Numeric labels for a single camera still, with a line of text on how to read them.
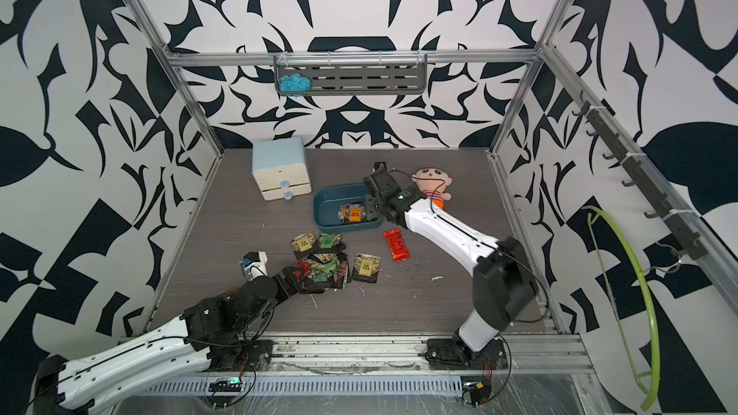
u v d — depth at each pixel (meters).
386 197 0.63
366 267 0.89
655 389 0.50
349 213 0.99
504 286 0.44
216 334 0.56
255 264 0.70
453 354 0.67
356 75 0.94
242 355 0.67
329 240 0.94
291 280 0.70
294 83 0.91
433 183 1.01
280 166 0.95
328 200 1.03
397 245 0.93
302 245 0.93
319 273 0.85
